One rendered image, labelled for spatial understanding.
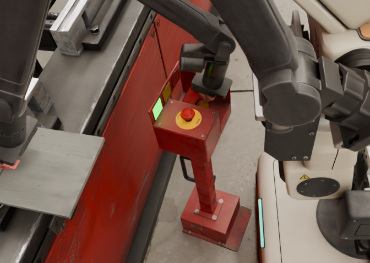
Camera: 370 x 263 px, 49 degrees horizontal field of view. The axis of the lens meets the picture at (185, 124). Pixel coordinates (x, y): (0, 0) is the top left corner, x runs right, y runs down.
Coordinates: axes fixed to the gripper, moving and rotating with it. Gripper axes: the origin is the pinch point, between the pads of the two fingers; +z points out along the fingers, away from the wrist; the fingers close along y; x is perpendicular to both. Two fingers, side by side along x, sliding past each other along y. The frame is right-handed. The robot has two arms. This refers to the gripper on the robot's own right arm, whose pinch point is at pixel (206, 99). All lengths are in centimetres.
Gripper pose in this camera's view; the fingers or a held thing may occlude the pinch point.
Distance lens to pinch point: 121.2
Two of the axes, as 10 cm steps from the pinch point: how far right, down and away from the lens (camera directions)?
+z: -1.2, 5.1, 8.5
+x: -4.0, 7.6, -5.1
